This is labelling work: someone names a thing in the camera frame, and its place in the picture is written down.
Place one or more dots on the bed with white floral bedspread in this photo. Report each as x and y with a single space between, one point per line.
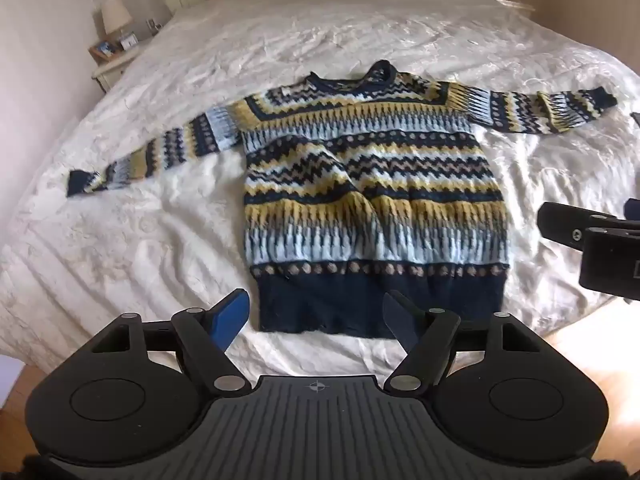
150 235

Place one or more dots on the cream shade table lamp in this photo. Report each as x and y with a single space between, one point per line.
116 16

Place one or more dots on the patterned knit sweater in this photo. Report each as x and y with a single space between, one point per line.
375 200

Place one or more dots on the cream nightstand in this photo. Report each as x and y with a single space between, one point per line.
517 5
117 67

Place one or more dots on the wooden photo frame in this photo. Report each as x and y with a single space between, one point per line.
103 51

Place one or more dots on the small white alarm clock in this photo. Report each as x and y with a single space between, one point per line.
129 41

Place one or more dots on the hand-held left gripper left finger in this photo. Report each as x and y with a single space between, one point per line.
232 316

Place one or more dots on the white wall socket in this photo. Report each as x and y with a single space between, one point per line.
154 25

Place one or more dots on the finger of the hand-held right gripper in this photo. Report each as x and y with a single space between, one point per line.
633 210
560 222

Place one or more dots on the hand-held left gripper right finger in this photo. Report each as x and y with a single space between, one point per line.
400 317

